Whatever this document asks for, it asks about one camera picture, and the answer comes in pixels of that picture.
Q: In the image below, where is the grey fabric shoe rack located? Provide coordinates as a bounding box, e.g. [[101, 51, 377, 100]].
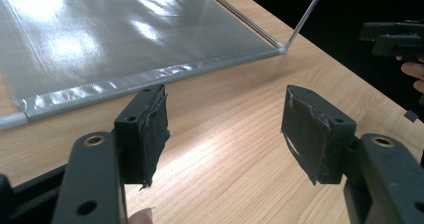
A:
[[0, 0, 331, 132]]

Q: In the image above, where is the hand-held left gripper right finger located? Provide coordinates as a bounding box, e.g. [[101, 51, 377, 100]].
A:
[[280, 84, 358, 186]]

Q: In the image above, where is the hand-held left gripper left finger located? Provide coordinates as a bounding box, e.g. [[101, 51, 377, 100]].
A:
[[113, 83, 171, 188]]

